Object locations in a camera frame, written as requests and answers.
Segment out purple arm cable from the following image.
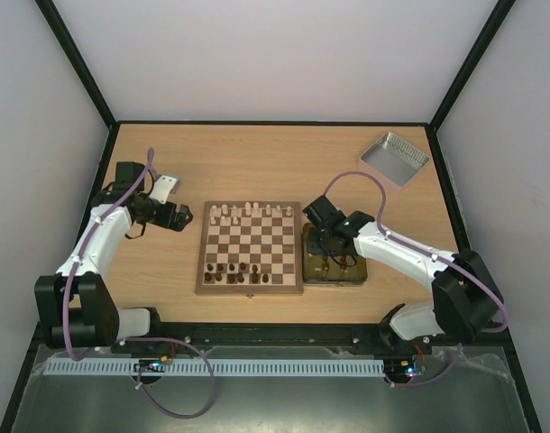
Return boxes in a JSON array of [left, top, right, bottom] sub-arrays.
[[324, 170, 509, 390], [63, 147, 218, 419]]

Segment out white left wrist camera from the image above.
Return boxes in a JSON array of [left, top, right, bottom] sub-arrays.
[[148, 175, 181, 205]]

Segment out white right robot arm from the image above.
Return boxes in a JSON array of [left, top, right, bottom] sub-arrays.
[[303, 195, 503, 354]]

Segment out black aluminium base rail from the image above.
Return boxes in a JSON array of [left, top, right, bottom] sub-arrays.
[[31, 320, 510, 357]]

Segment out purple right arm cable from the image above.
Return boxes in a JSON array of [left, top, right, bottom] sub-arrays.
[[324, 170, 509, 390]]

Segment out wooden chess board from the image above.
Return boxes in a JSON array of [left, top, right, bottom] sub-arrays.
[[195, 201, 303, 297]]

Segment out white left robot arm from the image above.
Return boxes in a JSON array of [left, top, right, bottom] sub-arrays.
[[34, 161, 193, 361]]

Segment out silver tin lid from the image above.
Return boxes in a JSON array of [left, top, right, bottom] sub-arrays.
[[358, 132, 430, 194]]

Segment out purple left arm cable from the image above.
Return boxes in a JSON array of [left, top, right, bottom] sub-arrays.
[[63, 147, 218, 419]]

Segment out black frame post right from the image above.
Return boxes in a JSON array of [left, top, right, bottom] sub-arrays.
[[429, 0, 516, 131]]

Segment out white slotted cable duct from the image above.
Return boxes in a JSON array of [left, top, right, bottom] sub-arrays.
[[42, 358, 384, 378]]

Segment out black frame post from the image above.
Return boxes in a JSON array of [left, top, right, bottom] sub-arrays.
[[34, 0, 117, 130], [429, 0, 516, 131]]

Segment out gold tin box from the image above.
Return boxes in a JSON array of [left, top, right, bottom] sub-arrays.
[[301, 223, 368, 287]]

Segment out black frame post left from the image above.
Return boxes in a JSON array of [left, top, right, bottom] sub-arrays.
[[34, 0, 117, 130]]

